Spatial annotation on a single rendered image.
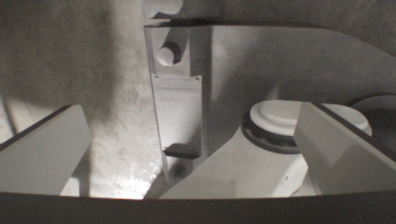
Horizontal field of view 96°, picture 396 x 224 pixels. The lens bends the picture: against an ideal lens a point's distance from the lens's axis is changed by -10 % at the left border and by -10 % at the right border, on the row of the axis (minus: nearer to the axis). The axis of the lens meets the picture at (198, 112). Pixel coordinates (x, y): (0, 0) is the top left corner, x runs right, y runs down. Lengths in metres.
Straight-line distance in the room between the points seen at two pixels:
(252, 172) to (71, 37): 0.76
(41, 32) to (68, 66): 0.16
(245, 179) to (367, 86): 0.36
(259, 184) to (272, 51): 0.28
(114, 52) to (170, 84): 0.33
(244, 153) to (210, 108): 0.21
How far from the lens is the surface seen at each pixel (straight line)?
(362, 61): 0.52
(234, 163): 0.31
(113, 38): 0.75
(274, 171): 0.32
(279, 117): 0.35
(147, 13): 0.48
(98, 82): 0.85
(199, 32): 0.43
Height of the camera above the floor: 0.61
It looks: 58 degrees down
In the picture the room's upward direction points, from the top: 157 degrees counter-clockwise
